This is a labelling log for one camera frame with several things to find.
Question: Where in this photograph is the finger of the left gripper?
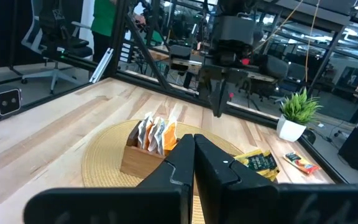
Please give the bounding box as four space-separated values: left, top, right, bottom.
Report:
211 77 229 118
198 67 217 106

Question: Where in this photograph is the wooden top desk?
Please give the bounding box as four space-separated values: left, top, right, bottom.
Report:
149 46 204 75

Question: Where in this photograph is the red orange tea bag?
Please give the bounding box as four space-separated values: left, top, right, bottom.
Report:
283 151 322 175

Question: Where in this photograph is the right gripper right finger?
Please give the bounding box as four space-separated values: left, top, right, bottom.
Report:
194 133 281 224

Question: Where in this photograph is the orange hanging cable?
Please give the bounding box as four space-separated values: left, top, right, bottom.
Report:
304 0 322 83
252 0 306 54

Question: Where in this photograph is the black floor case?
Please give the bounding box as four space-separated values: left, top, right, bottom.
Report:
337 126 358 175

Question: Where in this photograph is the person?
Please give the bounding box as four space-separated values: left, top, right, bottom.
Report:
90 0 117 65

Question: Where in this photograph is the black white office chair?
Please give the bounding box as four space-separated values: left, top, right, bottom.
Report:
21 0 93 96

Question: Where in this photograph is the green yellow tea bag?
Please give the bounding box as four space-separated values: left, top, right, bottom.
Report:
241 149 280 182
234 152 254 167

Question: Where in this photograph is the dark blue office chair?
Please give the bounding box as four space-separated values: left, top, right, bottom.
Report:
272 62 309 105

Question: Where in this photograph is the black table camera box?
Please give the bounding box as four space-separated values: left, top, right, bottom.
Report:
0 84 24 118

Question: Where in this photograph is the brown wooden tea box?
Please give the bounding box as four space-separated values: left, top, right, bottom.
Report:
119 119 180 180

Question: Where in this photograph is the green plant in white pot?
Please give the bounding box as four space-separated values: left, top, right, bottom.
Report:
276 87 323 143

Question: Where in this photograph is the orange white tea bag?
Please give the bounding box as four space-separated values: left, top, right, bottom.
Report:
147 116 167 156
136 111 154 151
161 116 179 156

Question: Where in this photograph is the round woven straw placemat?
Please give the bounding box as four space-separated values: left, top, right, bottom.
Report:
81 119 246 224

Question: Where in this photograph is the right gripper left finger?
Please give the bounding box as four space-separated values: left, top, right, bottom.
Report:
137 133 196 224

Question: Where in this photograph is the white aluminium bar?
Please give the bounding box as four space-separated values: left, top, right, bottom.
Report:
88 47 115 84

